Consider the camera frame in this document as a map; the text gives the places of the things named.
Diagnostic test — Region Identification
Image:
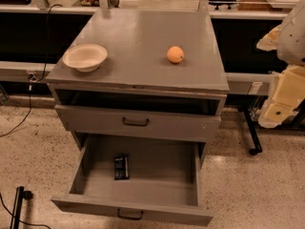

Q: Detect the black drawer handle upper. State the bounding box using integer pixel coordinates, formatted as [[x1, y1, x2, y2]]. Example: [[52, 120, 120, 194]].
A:
[[122, 117, 150, 127]]

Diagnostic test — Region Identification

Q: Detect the open grey lower drawer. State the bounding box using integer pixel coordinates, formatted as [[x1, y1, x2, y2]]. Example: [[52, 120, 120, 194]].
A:
[[52, 135, 213, 226]]

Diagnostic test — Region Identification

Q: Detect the closed grey drawer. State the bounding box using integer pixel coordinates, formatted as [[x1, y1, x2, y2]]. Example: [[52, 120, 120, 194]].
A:
[[55, 105, 221, 142]]

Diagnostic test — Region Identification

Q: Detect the black cable on floor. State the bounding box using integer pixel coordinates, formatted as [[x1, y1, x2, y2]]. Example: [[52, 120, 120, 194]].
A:
[[0, 3, 64, 138]]

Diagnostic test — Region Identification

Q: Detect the dark blue snack bar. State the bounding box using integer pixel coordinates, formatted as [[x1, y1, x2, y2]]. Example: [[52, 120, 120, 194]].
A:
[[114, 154, 130, 180]]

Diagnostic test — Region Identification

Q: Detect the black stand bottom left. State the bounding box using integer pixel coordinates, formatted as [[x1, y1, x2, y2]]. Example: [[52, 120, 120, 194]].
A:
[[10, 186, 33, 229]]

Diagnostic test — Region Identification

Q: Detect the black drawer handle lower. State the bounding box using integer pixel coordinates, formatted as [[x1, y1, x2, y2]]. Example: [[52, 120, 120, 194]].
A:
[[116, 208, 144, 220]]

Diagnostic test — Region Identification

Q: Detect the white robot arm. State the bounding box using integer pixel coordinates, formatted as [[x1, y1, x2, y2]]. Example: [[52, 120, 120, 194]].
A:
[[256, 0, 305, 128]]

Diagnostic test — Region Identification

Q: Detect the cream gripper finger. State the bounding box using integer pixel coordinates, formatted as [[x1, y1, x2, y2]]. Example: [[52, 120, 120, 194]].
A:
[[258, 65, 305, 129], [256, 25, 280, 52]]

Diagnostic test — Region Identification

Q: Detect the black drawer handle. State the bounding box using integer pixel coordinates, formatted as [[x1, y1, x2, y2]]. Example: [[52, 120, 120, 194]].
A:
[[122, 117, 150, 127], [116, 208, 144, 220]]

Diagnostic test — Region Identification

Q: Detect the grey drawer cabinet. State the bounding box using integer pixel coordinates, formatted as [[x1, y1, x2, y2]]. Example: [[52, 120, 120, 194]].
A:
[[45, 9, 231, 151]]

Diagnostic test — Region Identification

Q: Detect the orange fruit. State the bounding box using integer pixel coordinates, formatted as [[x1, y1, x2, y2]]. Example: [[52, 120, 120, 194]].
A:
[[167, 46, 184, 64]]

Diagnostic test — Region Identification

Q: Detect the white paper bowl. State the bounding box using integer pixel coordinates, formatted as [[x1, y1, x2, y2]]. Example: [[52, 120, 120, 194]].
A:
[[62, 44, 108, 73]]

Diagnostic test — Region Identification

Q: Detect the black table leg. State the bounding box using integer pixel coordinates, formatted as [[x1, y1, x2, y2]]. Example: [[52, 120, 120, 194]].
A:
[[243, 108, 262, 156]]

